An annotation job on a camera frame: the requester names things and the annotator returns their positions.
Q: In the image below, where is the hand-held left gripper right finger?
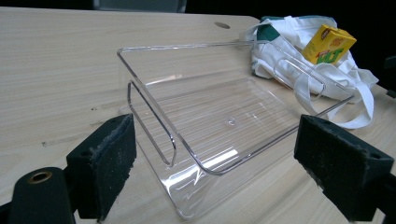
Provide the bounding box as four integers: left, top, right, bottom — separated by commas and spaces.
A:
293, 114, 395, 222

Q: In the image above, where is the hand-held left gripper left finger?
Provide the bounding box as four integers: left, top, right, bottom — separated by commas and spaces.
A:
65, 113, 137, 222

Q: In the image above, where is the yellow drink carton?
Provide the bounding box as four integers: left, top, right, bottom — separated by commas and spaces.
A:
301, 23, 358, 65

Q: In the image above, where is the white cloth tote bag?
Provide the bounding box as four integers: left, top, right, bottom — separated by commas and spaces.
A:
238, 15, 380, 130

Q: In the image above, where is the grey chair back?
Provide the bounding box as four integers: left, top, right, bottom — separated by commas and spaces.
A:
92, 0, 189, 14

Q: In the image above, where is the clear plastic storage bin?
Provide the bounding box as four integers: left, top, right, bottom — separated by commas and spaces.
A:
116, 39, 356, 220

